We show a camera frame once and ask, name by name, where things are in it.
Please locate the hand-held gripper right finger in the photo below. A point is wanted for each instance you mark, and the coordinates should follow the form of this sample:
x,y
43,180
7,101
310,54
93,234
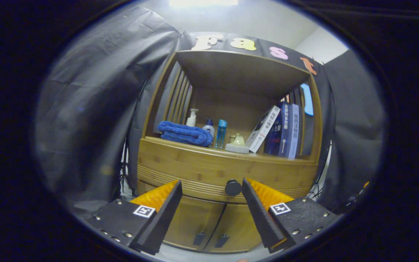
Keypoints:
x,y
260,218

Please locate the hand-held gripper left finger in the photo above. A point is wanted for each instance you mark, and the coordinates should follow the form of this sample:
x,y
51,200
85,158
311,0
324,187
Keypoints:
x,y
162,222

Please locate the black drawer knob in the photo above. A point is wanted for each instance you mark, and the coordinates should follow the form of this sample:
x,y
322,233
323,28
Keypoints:
x,y
233,187

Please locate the wooden drawer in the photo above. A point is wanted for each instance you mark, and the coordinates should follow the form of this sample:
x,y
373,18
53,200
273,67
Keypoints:
x,y
202,167

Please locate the cream brush with white pad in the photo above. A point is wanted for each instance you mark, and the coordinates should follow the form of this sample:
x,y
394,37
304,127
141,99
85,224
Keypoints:
x,y
236,148

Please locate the wooden cabinet door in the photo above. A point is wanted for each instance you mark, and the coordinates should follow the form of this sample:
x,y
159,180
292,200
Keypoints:
x,y
235,225
191,218

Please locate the wooden countertop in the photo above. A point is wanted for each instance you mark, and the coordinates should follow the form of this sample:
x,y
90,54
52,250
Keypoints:
x,y
256,154

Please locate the wooden cabinet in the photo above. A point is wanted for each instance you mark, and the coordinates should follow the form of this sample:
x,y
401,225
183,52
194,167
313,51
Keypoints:
x,y
238,69

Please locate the dark blue book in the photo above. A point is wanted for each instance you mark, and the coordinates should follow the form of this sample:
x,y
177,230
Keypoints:
x,y
278,134

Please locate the white book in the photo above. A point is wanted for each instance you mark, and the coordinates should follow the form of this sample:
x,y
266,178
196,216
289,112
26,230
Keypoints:
x,y
264,127

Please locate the folded blue towel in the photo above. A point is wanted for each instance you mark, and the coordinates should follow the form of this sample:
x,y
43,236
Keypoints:
x,y
184,133

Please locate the black equipment with orange clip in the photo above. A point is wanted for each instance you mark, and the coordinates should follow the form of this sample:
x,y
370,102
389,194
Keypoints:
x,y
351,203

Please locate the clear blue bottle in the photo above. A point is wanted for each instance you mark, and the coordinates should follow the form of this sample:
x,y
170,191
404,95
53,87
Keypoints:
x,y
220,134

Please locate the light blue book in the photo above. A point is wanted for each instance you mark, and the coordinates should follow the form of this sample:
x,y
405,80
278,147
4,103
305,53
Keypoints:
x,y
294,131

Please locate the white bottle with blue cap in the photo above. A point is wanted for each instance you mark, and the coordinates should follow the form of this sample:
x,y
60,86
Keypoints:
x,y
208,129

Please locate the white pump bottle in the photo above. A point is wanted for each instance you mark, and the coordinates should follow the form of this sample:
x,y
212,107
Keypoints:
x,y
192,120

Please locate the black backdrop cloth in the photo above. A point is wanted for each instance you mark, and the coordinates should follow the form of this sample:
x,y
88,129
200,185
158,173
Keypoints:
x,y
86,109

